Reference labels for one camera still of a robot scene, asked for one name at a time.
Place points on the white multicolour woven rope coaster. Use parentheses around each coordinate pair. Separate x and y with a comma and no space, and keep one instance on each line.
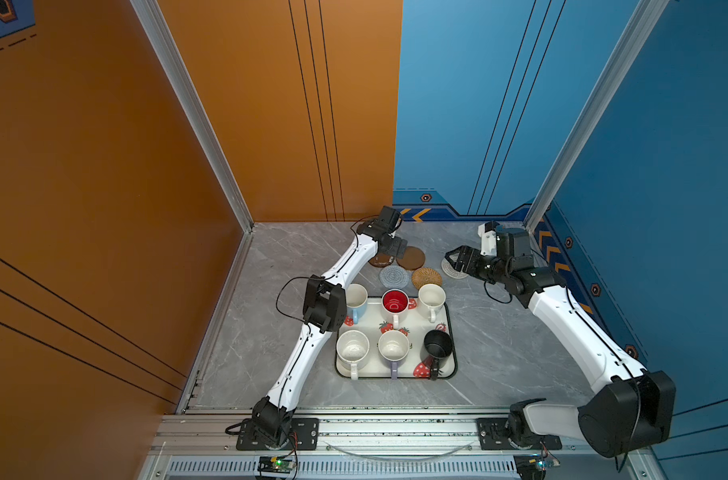
(451,271)

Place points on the grey blue rope coaster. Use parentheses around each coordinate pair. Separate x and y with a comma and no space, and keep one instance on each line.
(394,277)

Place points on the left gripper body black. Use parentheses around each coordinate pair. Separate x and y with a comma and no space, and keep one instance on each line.
(394,247)

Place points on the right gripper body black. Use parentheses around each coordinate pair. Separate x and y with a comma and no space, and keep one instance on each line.
(482,267)

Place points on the black mug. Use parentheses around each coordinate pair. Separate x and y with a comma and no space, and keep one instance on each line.
(439,348)

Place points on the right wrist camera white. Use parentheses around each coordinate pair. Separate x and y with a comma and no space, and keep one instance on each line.
(488,235)

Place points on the dark scratched wooden coaster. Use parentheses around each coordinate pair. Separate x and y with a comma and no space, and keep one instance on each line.
(381,260)

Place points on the aluminium corner post right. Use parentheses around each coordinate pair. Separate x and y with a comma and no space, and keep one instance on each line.
(635,35)

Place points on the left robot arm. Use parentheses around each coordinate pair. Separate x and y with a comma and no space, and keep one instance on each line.
(323,313)

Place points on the green circuit board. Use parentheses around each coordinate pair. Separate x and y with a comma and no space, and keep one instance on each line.
(535,467)
(276,467)

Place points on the plain white mug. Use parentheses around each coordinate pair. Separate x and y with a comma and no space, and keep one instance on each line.
(431,299)

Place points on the white mug front left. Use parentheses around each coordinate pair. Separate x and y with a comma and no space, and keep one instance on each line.
(353,350)

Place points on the brown round wooden coaster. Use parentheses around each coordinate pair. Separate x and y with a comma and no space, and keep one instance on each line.
(414,258)

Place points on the white mug red inside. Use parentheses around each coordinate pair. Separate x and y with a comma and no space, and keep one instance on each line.
(395,303)

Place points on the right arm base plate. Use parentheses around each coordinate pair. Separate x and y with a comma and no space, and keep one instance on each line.
(510,434)

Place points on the strawberry print serving tray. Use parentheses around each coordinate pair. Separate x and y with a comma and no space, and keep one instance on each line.
(372,348)

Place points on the right green circuit board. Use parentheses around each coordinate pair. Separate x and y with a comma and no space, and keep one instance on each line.
(535,467)

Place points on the aluminium front rail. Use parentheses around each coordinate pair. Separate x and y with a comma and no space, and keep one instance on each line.
(379,443)

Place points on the white mug purple handle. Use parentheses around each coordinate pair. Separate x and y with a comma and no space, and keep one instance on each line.
(394,346)

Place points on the aluminium corner post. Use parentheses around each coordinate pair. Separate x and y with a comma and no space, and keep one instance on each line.
(155,26)
(635,35)

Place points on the aluminium corner post left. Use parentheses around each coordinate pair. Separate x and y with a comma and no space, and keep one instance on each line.
(155,26)

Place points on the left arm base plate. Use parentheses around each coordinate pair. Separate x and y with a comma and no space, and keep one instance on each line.
(302,433)

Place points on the white mug blue handle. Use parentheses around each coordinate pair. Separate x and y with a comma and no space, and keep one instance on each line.
(357,298)

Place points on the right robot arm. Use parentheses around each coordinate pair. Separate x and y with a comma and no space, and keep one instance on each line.
(632,408)

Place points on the woven rattan round coaster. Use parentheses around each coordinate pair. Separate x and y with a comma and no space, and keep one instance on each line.
(425,276)

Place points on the left green circuit board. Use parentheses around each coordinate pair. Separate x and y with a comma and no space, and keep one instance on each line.
(276,467)

